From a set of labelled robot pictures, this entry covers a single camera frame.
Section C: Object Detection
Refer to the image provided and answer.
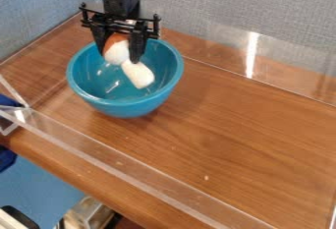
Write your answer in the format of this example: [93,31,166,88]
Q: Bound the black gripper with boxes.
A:
[78,3,161,64]

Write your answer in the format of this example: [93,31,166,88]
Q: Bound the white brown toy mushroom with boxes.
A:
[102,33,154,89]

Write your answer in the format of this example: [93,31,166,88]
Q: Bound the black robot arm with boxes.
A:
[78,0,161,63]

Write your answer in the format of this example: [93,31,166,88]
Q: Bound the blue bowl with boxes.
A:
[65,39,183,118]

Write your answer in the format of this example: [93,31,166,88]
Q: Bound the clear acrylic back barrier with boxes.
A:
[145,2,336,107]

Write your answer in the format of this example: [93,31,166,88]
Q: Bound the clear acrylic barrier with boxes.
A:
[0,75,273,229]
[145,2,336,107]

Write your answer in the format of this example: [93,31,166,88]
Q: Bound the clear acrylic front barrier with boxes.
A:
[0,75,273,229]

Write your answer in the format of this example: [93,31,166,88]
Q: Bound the blue cloth object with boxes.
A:
[0,93,22,173]

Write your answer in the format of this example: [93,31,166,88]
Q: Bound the metal object under table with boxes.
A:
[53,197,115,229]

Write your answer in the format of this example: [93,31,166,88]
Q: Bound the black white object bottom-left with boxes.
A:
[0,205,41,229]

